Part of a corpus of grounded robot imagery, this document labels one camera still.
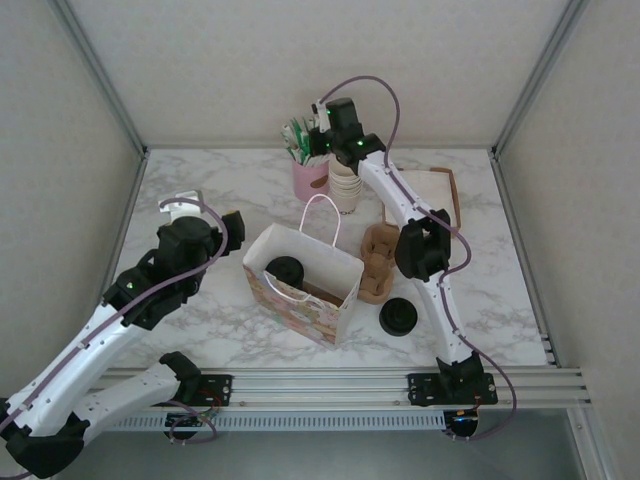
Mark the white floral paper gift bag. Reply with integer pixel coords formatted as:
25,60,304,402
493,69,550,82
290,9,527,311
243,193,365,351

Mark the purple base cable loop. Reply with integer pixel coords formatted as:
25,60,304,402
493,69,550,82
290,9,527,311
442,349,519,444
167,412,221,446

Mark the aluminium frame post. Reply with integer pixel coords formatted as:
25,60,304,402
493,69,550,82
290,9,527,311
49,0,149,156
492,0,591,159

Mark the brown cardboard cup carrier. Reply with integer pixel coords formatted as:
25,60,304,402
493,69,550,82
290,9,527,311
357,223,405,305

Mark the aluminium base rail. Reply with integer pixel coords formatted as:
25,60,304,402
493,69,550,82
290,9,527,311
99,367,594,411

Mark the green white striped stick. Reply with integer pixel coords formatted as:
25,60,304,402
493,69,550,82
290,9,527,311
281,124,301,161
292,117,311,156

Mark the pink cylindrical holder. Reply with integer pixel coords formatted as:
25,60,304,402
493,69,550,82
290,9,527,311
292,157,332,202

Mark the black plastic cup lid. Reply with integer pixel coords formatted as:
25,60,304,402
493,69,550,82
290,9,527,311
378,298,419,337
264,255,305,286

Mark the brown cardboard napkin tray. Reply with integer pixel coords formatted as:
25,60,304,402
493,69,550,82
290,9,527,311
382,166,463,240

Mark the grey slotted cable duct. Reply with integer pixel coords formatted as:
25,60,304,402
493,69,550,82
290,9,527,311
112,412,447,432

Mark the aluminium table side rail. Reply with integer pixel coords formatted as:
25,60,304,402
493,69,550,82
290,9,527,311
489,149,559,369
79,149,149,371

